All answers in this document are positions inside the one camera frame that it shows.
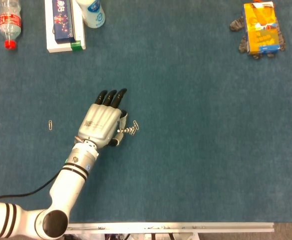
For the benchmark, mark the aluminium profile rail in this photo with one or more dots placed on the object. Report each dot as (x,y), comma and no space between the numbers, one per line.
(173,228)

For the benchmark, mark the white flat box green corner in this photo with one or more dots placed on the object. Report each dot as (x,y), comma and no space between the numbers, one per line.
(79,35)

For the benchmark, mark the teal felt table cover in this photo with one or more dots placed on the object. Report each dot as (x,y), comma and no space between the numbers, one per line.
(185,175)

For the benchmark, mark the yellow snack box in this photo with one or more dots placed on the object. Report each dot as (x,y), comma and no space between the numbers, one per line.
(260,30)

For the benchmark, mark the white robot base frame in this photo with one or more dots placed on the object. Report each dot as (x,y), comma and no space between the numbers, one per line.
(138,237)

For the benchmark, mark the dark blue printed carton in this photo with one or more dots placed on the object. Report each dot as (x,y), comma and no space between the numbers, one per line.
(63,22)

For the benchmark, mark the grey knitted glove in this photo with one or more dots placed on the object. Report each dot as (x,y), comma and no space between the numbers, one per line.
(236,24)

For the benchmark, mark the white light-blue drink bottle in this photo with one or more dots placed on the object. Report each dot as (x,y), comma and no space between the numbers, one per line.
(93,13)

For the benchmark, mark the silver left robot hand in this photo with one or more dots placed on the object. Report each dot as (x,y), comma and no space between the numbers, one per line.
(98,125)

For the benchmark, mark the clear plastic bottle red cap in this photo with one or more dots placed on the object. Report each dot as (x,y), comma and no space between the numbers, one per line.
(9,22)

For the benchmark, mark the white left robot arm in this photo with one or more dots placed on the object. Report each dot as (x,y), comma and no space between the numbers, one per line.
(66,180)

